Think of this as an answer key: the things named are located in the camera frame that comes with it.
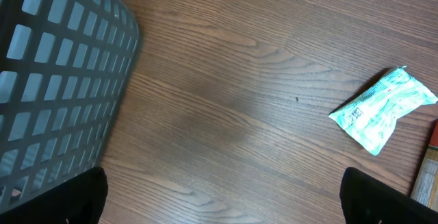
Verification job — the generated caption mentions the red spaghetti packet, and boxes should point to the red spaghetti packet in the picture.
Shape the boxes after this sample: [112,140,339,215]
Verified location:
[411,122,438,211]

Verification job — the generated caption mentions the grey plastic shopping basket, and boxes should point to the grey plastic shopping basket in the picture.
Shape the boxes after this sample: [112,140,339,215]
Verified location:
[1,0,142,212]

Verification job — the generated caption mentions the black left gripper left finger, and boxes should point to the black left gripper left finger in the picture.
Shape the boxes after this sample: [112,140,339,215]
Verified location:
[1,166,108,224]

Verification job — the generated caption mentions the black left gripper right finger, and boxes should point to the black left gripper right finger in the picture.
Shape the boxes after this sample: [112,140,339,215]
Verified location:
[339,167,437,224]

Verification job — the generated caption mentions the teal tissue packet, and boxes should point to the teal tissue packet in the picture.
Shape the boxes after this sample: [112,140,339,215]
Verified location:
[329,66,437,155]

